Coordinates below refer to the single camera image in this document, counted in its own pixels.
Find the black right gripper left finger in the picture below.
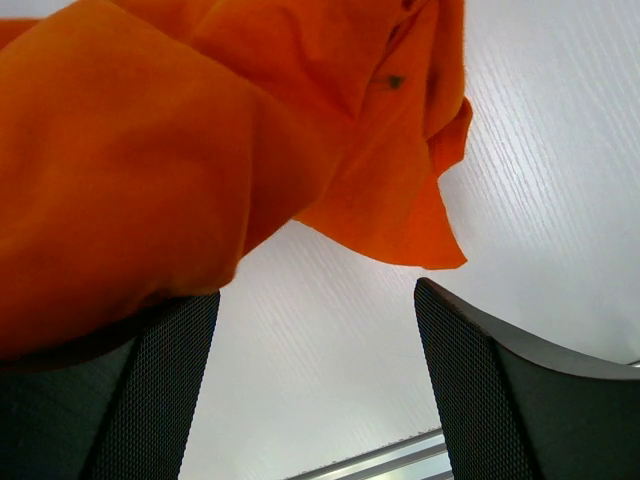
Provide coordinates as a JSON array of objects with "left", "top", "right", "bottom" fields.
[{"left": 1, "top": 293, "right": 220, "bottom": 479}]

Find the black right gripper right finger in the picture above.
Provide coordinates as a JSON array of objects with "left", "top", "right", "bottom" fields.
[{"left": 414, "top": 278, "right": 639, "bottom": 479}]

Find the orange t shirt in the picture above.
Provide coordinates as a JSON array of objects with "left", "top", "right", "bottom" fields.
[{"left": 1, "top": 1, "right": 472, "bottom": 361}]

